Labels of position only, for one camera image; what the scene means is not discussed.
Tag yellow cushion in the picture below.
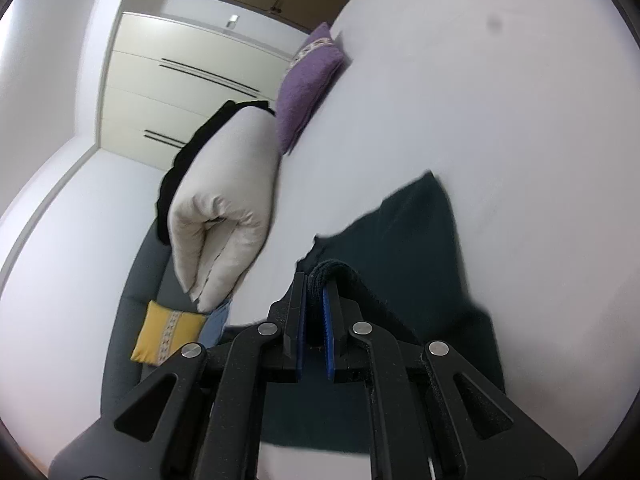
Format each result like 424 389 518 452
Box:
130 300 206 366

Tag purple cushion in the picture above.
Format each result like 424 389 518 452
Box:
276 22 345 154

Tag black garment behind duvet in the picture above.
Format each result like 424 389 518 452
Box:
155 100 276 246

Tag blue cloth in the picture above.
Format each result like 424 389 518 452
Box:
198 299 231 348

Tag grey upholstered bench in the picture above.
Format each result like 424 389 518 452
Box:
100 224 196 414

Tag folded beige duvet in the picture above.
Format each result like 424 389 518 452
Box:
167 106 280 313

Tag cream wardrobe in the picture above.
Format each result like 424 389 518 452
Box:
100 12 291 169

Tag dark green knit garment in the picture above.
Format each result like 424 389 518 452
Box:
262 174 504 454

